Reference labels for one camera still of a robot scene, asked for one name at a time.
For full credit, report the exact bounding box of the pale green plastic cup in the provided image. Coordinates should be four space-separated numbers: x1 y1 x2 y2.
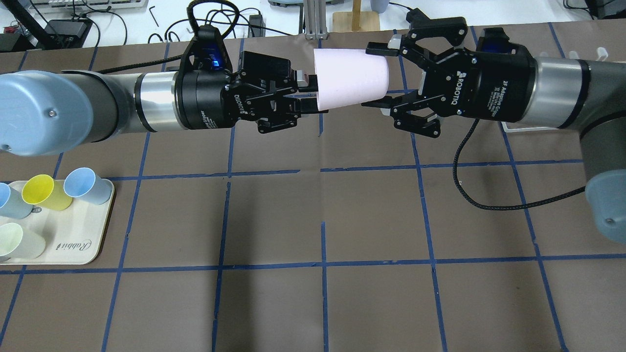
0 222 45 259

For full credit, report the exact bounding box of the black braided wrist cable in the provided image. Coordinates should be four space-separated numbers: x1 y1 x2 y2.
93 0 240 74

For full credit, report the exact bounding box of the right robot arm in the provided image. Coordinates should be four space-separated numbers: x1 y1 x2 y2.
364 10 626 243

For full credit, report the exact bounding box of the yellow plastic cup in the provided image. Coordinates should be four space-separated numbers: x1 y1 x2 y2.
22 175 73 211

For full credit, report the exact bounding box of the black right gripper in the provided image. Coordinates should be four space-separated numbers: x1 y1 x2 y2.
361 17 538 138

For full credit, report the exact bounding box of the blue plastic cup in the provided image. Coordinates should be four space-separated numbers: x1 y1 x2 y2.
0 183 33 219
63 167 113 205

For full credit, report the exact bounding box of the aluminium frame post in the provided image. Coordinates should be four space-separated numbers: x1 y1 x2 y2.
303 0 328 40

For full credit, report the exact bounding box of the wooden stand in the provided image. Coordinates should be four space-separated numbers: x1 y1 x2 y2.
331 0 380 33

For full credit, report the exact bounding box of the pink plastic cup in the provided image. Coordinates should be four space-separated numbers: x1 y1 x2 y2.
313 48 389 111

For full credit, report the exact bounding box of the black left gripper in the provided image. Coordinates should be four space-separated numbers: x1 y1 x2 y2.
176 51 329 133

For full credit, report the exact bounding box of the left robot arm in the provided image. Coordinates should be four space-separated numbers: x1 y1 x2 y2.
0 51 320 156

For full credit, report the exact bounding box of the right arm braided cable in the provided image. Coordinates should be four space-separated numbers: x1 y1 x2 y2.
452 119 587 211

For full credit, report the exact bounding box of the blue plastic cup rear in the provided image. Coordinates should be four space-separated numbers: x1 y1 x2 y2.
0 183 33 219

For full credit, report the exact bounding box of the keyboard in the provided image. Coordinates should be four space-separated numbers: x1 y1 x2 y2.
25 0 148 13

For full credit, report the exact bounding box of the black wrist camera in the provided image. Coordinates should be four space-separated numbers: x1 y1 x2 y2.
179 25 233 73

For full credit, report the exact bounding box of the cream plastic tray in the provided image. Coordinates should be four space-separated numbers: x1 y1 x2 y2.
1 198 112 266

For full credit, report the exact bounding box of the blue plastic cup front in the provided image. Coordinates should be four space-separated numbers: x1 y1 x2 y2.
63 167 113 205

